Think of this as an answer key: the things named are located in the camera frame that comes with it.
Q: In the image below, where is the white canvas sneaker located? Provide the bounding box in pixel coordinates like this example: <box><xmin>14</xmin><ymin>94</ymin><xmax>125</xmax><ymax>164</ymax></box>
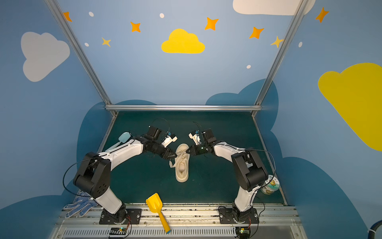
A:
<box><xmin>174</xmin><ymin>143</ymin><xmax>190</xmax><ymax>183</ymax></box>

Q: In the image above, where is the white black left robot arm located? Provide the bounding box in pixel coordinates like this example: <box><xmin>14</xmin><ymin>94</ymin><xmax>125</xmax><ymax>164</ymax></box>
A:
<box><xmin>73</xmin><ymin>136</ymin><xmax>177</xmax><ymax>225</ymax></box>

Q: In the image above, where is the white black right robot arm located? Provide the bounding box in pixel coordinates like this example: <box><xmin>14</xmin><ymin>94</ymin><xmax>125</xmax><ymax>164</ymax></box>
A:
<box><xmin>186</xmin><ymin>141</ymin><xmax>269</xmax><ymax>224</ymax></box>

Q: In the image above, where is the light blue toy spatula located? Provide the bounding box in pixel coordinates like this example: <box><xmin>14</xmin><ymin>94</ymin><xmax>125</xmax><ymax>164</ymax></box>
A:
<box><xmin>105</xmin><ymin>131</ymin><xmax>131</xmax><ymax>151</ymax></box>

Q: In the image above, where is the back horizontal aluminium bar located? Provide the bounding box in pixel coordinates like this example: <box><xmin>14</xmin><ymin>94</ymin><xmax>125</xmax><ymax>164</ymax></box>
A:
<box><xmin>105</xmin><ymin>105</ymin><xmax>262</xmax><ymax>112</ymax></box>

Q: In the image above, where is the yellow toy shovel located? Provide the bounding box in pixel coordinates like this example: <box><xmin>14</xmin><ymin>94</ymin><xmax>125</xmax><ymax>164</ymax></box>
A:
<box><xmin>146</xmin><ymin>193</ymin><xmax>171</xmax><ymax>234</ymax></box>

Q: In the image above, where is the round tin can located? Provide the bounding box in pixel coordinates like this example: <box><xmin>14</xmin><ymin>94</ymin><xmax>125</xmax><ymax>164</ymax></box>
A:
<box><xmin>260</xmin><ymin>175</ymin><xmax>280</xmax><ymax>195</ymax></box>

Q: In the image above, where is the left green circuit board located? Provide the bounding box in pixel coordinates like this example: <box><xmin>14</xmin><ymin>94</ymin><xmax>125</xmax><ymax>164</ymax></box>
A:
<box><xmin>108</xmin><ymin>227</ymin><xmax>128</xmax><ymax>239</ymax></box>

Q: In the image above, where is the green circuit board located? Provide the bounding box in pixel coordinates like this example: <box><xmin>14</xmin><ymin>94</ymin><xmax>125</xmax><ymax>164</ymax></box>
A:
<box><xmin>108</xmin><ymin>227</ymin><xmax>128</xmax><ymax>239</ymax></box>
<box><xmin>235</xmin><ymin>227</ymin><xmax>251</xmax><ymax>239</ymax></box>

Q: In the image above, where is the blue dotted work glove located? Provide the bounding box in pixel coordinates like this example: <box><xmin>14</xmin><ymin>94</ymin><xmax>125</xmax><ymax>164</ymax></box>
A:
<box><xmin>63</xmin><ymin>192</ymin><xmax>98</xmax><ymax>218</ymax></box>

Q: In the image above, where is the right green circuit board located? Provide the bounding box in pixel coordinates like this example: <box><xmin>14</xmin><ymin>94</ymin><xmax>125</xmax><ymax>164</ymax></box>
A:
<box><xmin>235</xmin><ymin>227</ymin><xmax>251</xmax><ymax>239</ymax></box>

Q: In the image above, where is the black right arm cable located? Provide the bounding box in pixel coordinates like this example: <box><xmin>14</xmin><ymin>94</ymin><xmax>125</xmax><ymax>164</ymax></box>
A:
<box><xmin>247</xmin><ymin>148</ymin><xmax>277</xmax><ymax>192</ymax></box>

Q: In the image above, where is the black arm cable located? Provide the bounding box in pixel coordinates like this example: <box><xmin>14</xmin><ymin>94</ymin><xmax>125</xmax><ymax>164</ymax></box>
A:
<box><xmin>62</xmin><ymin>158</ymin><xmax>93</xmax><ymax>198</ymax></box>
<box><xmin>247</xmin><ymin>148</ymin><xmax>277</xmax><ymax>192</ymax></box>

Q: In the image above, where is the left side aluminium floor rail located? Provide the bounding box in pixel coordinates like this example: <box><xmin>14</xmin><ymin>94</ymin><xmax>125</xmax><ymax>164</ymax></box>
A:
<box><xmin>97</xmin><ymin>113</ymin><xmax>118</xmax><ymax>153</ymax></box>

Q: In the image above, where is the aluminium floor rail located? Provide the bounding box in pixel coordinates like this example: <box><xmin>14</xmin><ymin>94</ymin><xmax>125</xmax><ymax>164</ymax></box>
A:
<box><xmin>97</xmin><ymin>113</ymin><xmax>118</xmax><ymax>153</ymax></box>
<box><xmin>251</xmin><ymin>112</ymin><xmax>288</xmax><ymax>206</ymax></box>

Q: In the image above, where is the right side aluminium floor rail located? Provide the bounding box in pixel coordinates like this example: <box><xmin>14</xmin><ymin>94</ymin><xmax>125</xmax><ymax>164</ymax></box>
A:
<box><xmin>251</xmin><ymin>112</ymin><xmax>288</xmax><ymax>206</ymax></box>

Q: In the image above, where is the aluminium front rail platform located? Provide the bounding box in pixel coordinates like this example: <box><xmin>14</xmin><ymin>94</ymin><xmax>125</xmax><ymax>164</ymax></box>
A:
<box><xmin>50</xmin><ymin>203</ymin><xmax>307</xmax><ymax>239</ymax></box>

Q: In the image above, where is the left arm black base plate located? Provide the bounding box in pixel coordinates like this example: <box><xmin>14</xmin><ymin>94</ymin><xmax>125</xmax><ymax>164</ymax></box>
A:
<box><xmin>99</xmin><ymin>208</ymin><xmax>142</xmax><ymax>225</ymax></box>

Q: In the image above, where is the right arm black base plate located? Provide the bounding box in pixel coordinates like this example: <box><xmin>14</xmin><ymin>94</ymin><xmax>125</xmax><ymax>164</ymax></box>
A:
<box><xmin>217</xmin><ymin>207</ymin><xmax>259</xmax><ymax>224</ymax></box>

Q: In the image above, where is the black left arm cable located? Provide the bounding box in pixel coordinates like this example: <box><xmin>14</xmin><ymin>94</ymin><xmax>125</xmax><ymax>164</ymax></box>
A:
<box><xmin>62</xmin><ymin>158</ymin><xmax>93</xmax><ymax>198</ymax></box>

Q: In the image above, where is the right aluminium frame post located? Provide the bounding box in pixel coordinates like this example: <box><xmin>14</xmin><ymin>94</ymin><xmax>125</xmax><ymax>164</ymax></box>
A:
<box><xmin>254</xmin><ymin>0</ymin><xmax>309</xmax><ymax>108</ymax></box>

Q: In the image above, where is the aluminium frame post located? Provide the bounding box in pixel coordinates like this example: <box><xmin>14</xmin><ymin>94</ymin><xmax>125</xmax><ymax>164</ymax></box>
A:
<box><xmin>45</xmin><ymin>0</ymin><xmax>112</xmax><ymax>105</ymax></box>
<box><xmin>254</xmin><ymin>0</ymin><xmax>309</xmax><ymax>108</ymax></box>

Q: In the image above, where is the left aluminium frame post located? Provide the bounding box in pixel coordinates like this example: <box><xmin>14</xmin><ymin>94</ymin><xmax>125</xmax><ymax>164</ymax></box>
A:
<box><xmin>45</xmin><ymin>0</ymin><xmax>112</xmax><ymax>105</ymax></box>

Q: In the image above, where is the dark hose bottom right corner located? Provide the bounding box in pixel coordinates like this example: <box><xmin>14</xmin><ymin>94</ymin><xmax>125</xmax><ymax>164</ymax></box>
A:
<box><xmin>367</xmin><ymin>220</ymin><xmax>382</xmax><ymax>239</ymax></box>

